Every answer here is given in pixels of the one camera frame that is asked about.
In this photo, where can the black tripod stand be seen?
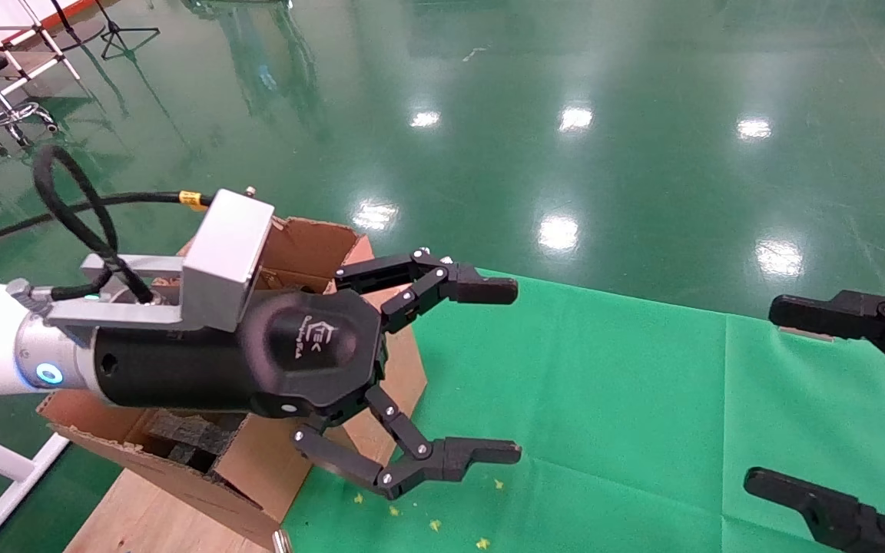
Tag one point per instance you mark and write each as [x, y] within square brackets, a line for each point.
[114, 27]

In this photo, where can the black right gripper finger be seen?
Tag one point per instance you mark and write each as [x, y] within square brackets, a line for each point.
[826, 316]
[834, 518]

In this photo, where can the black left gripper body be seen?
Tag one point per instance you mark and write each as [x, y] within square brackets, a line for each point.
[181, 369]

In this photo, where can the white pipe rack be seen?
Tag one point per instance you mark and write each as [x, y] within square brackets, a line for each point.
[35, 71]

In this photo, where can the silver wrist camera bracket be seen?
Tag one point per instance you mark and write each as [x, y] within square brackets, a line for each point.
[227, 246]

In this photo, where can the large open cardboard carton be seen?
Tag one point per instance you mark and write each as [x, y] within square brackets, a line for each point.
[258, 476]

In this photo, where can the black round base stand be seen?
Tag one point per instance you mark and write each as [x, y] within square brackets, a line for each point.
[81, 34]

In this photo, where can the black foam block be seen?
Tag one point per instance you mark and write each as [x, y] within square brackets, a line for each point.
[189, 434]

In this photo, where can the green table cloth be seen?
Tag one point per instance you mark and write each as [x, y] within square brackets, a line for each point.
[604, 399]

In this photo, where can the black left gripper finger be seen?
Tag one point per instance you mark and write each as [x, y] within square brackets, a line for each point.
[481, 290]
[450, 457]

